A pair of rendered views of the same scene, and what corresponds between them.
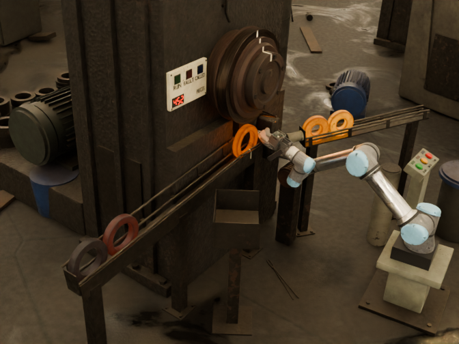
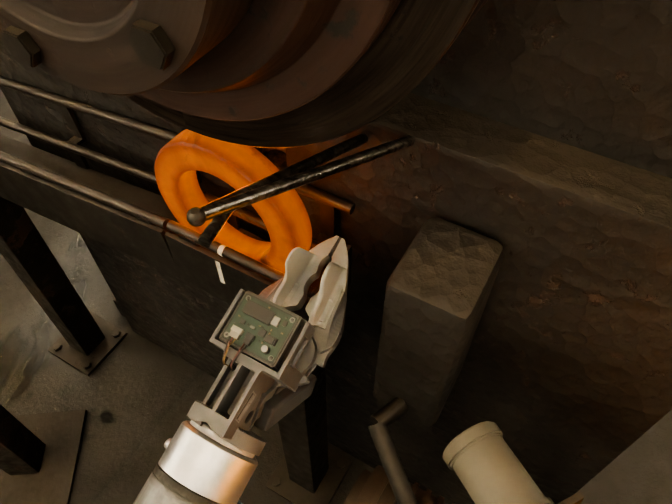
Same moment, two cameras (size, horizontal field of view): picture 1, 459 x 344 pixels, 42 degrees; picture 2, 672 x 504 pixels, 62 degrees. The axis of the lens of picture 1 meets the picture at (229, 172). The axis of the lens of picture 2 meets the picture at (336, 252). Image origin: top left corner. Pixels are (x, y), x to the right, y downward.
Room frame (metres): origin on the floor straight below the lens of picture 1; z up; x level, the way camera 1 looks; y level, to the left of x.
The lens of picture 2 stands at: (2.83, -0.49, 1.19)
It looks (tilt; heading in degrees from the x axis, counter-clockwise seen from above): 51 degrees down; 85
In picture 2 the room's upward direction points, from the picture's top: straight up
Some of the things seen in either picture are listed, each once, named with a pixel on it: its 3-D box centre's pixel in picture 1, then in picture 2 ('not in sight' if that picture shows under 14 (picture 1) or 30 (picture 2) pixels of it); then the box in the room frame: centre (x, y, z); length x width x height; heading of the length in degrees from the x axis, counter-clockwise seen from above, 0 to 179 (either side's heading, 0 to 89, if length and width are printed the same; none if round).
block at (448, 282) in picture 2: (267, 136); (431, 329); (2.95, -0.20, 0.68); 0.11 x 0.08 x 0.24; 55
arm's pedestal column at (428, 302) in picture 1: (410, 280); not in sight; (2.44, -0.97, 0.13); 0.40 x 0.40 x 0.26; 62
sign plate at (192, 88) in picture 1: (187, 84); not in sight; (2.54, 0.21, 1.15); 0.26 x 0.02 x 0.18; 145
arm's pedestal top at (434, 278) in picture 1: (415, 258); not in sight; (2.44, -0.97, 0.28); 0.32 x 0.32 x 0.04; 62
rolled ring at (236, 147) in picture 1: (245, 141); (232, 208); (2.75, -0.08, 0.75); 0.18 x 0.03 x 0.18; 143
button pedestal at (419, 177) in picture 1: (413, 205); not in sight; (2.89, -1.07, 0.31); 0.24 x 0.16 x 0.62; 145
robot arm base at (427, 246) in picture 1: (421, 236); not in sight; (2.44, -0.98, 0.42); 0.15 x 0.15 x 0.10
